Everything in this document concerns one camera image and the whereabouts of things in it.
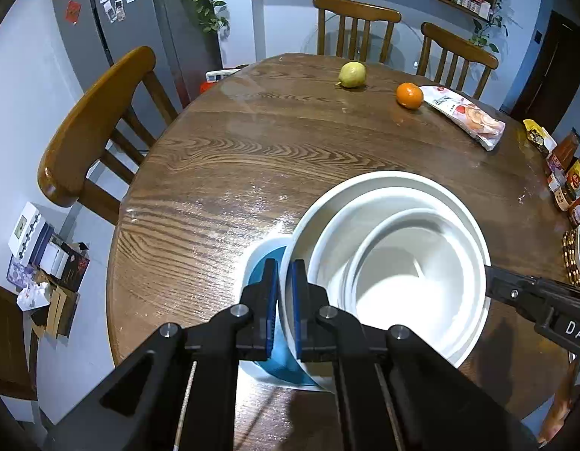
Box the large patterned square plate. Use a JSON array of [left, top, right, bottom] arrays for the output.
[[240, 237, 335, 393]]

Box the red sauce bottle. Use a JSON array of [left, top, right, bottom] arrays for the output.
[[546, 128, 580, 172]]

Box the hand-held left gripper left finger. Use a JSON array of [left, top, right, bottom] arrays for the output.
[[45, 259, 279, 451]]

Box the person's right forearm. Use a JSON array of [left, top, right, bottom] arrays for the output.
[[536, 356, 580, 445]]

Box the grey refrigerator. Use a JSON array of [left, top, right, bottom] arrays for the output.
[[49, 0, 223, 109]]

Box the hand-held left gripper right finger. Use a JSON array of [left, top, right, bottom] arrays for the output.
[[292, 259, 539, 451]]

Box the dark wooden door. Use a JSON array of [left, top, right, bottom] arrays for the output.
[[510, 9, 580, 123]]

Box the green trailing vine plant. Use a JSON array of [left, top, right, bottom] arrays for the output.
[[170, 0, 232, 38]]

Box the wooden chair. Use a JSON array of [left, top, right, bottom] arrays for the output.
[[416, 22, 500, 99], [38, 46, 180, 226], [313, 0, 402, 64]]

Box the brown sauce jar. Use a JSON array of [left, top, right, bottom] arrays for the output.
[[553, 183, 576, 211]]

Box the white box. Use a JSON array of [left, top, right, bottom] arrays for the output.
[[8, 201, 51, 259]]

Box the white and red object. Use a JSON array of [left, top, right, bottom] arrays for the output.
[[198, 68, 244, 97]]

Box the large white bowl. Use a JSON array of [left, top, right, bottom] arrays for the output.
[[279, 170, 492, 369]]

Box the brown wooden furniture piece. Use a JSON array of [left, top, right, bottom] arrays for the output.
[[0, 279, 39, 400]]

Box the green pear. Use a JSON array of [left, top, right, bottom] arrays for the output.
[[336, 61, 367, 89]]

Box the small white bowl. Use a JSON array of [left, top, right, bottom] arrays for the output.
[[341, 207, 479, 339]]

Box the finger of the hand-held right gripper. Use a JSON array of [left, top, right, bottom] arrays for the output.
[[485, 265, 554, 322]]

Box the yellow snack packet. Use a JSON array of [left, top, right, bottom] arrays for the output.
[[522, 119, 557, 156]]

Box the white pink snack bag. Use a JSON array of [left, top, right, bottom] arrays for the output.
[[419, 85, 507, 151]]

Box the wooden bead trivet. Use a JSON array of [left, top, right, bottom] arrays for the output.
[[562, 228, 580, 287]]

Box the orange fruit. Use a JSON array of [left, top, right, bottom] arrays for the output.
[[395, 82, 424, 110]]

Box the dark printed box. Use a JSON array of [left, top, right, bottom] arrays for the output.
[[57, 242, 91, 292]]

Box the medium white bowl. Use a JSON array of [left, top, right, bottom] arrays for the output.
[[307, 187, 487, 358]]

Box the small green hanging plant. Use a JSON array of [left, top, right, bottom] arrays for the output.
[[468, 0, 511, 52]]

